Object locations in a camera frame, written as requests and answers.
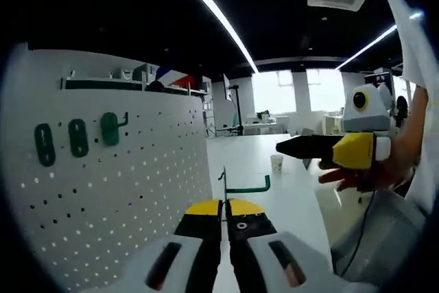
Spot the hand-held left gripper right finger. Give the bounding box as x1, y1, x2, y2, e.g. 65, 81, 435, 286
226, 198, 335, 293

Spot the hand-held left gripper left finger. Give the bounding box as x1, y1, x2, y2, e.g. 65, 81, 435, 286
118, 198, 222, 293

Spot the green hook assembly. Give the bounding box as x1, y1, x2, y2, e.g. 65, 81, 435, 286
99, 111, 130, 147
217, 165, 272, 205
67, 118, 91, 159
34, 122, 57, 167

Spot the white perforated mounting plate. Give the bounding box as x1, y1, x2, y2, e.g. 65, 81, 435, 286
0, 87, 214, 293

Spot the person's right hand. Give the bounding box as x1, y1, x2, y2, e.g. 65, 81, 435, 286
318, 124, 422, 192

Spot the white paper cup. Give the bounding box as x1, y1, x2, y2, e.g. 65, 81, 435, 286
270, 154, 286, 174

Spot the white mesh office chair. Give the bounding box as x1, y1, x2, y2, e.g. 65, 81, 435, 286
331, 188, 427, 277

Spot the black tripod stand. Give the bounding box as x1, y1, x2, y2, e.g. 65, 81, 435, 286
222, 73, 246, 137

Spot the person's white shirt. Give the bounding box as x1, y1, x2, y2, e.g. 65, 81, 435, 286
373, 0, 439, 211

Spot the long ceiling light strip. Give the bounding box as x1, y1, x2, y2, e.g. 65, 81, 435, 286
162, 0, 260, 75

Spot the metal shelf rack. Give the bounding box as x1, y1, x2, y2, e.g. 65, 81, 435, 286
60, 62, 214, 97

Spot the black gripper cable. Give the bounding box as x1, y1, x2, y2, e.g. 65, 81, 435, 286
333, 189, 377, 274

